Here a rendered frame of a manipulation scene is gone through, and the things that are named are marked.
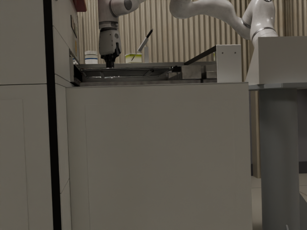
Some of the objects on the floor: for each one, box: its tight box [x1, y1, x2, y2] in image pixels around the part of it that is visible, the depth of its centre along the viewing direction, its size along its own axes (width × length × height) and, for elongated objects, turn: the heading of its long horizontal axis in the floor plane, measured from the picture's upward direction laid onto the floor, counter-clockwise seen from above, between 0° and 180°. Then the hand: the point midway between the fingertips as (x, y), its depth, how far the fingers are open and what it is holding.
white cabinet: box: [66, 83, 253, 230], centre depth 168 cm, size 64×96×82 cm
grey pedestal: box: [249, 82, 307, 230], centre depth 159 cm, size 51×44×82 cm
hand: (110, 66), depth 152 cm, fingers closed
